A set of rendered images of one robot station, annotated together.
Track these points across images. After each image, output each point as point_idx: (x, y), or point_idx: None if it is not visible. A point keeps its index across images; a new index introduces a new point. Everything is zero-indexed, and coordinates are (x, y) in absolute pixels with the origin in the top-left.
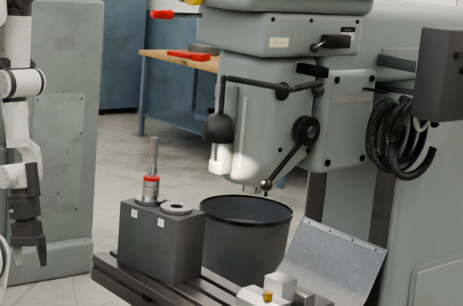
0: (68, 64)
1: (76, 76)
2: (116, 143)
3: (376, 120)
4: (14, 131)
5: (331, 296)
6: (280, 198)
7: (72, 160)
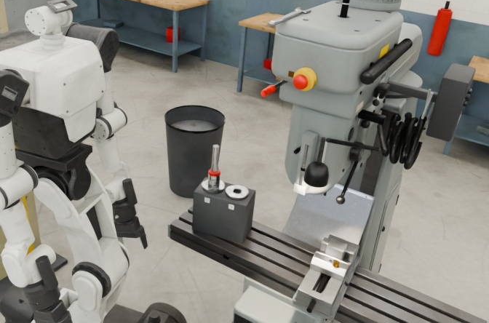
0: None
1: None
2: None
3: (397, 136)
4: (110, 160)
5: (338, 228)
6: (177, 81)
7: None
